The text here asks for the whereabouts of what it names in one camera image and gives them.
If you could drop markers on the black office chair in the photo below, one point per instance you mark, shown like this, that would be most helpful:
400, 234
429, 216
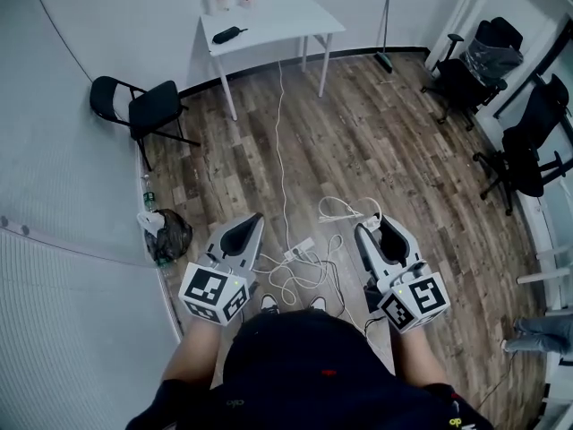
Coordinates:
483, 61
528, 150

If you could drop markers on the white folding table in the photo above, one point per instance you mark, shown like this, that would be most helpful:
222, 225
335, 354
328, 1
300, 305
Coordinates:
268, 25

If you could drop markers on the broom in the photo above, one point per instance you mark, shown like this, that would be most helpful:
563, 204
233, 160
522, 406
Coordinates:
384, 56

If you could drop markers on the white power strip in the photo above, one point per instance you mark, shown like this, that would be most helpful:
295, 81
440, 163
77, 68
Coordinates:
302, 245

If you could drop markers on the person's left forearm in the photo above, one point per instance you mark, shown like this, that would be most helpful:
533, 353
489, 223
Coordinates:
192, 356

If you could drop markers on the person's right sneaker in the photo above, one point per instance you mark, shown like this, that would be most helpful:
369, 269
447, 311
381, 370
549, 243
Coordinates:
318, 303

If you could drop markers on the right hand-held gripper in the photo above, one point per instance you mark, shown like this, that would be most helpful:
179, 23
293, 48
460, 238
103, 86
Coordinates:
421, 296

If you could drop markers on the person's right forearm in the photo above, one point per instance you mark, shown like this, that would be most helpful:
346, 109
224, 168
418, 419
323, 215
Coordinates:
416, 356

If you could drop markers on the black office chair left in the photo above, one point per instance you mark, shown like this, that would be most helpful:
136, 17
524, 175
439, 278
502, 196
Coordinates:
483, 61

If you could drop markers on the person's sneaker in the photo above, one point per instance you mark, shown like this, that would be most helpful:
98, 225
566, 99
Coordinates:
269, 303
318, 303

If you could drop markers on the clear bottle green label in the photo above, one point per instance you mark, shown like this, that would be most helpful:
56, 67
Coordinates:
163, 263
148, 197

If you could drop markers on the black trash bag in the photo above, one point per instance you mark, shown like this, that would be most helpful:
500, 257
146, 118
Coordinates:
172, 235

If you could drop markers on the person's dark shirt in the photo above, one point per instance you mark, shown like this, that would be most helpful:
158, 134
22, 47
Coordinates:
304, 401

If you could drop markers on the person's left sneaker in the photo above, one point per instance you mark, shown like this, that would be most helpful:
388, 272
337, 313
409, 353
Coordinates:
269, 303

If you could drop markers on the black folding chair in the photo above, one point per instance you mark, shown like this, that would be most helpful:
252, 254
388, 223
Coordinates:
152, 105

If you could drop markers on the black pouch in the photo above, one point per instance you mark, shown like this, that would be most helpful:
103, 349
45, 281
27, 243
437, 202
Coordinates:
228, 35

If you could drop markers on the white charger plug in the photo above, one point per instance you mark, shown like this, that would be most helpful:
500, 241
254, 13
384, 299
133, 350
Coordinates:
371, 222

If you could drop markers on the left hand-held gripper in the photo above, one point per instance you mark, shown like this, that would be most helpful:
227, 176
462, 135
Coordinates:
210, 287

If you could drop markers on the small white bottle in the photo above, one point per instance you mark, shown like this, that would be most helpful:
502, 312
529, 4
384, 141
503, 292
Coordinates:
207, 3

